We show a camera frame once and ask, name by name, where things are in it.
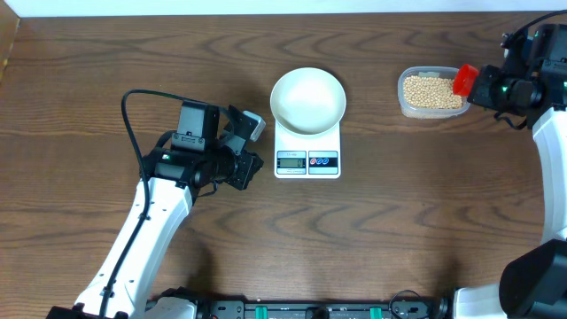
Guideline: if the red plastic measuring scoop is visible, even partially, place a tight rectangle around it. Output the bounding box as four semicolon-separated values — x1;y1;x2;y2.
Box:
453;64;479;97

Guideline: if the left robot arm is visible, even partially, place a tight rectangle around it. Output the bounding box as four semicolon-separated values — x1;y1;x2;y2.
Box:
48;100;265;319

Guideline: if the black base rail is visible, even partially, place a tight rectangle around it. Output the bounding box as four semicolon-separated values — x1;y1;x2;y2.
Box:
145;287;453;319

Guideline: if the white digital kitchen scale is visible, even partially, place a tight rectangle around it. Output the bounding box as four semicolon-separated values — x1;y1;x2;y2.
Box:
274;123;341;179

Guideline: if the clear plastic container of soybeans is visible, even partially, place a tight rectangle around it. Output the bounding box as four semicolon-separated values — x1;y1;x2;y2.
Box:
398;66;470;120

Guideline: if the white round bowl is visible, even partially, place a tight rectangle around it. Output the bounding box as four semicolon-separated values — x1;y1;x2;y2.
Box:
269;67;346;136

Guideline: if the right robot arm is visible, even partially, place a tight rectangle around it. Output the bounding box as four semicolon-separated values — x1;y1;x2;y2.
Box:
451;20;566;318

